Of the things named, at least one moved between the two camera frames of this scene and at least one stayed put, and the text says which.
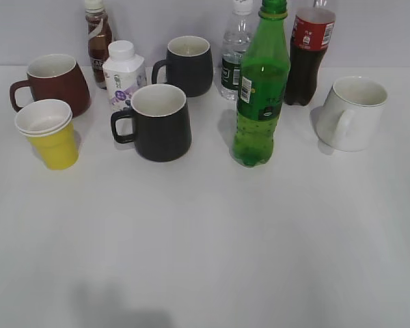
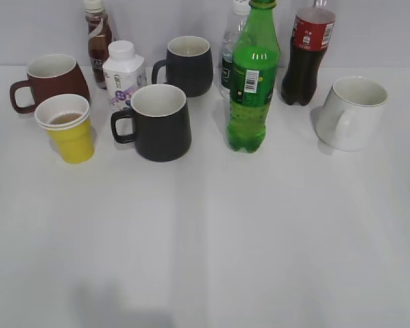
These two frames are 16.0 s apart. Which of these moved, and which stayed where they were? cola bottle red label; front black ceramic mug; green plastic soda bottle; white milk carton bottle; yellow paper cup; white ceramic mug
Moved: green plastic soda bottle; yellow paper cup
Stayed: cola bottle red label; white milk carton bottle; front black ceramic mug; white ceramic mug
